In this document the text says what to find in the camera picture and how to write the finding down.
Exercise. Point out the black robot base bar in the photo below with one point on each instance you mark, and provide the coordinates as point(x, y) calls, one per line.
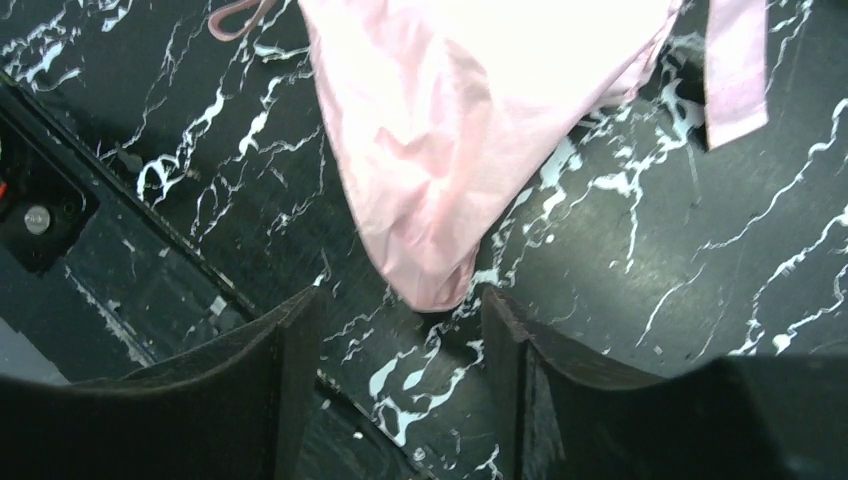
point(93, 287)

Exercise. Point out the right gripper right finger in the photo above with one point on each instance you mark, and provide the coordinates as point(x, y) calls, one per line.
point(566, 411)

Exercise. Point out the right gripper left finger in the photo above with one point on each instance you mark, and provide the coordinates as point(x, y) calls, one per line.
point(235, 407)

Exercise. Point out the black pink folding umbrella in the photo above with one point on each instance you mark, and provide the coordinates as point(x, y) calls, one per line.
point(439, 112)

